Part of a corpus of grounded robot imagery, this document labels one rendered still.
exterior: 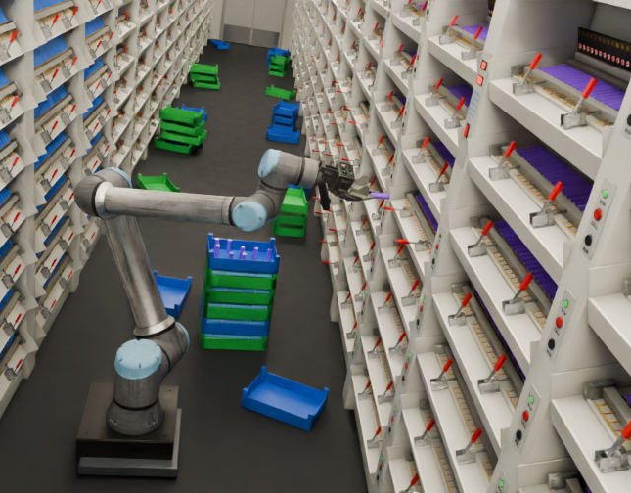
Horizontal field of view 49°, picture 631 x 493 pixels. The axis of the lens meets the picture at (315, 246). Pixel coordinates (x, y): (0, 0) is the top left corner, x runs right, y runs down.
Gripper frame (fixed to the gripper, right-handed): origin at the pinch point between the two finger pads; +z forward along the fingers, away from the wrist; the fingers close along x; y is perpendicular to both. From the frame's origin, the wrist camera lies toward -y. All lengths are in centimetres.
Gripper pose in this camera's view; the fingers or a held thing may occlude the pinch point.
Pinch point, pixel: (370, 195)
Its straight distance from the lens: 223.3
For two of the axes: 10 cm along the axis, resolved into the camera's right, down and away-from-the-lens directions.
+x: -0.4, -7.2, 7.0
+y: 3.5, -6.6, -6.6
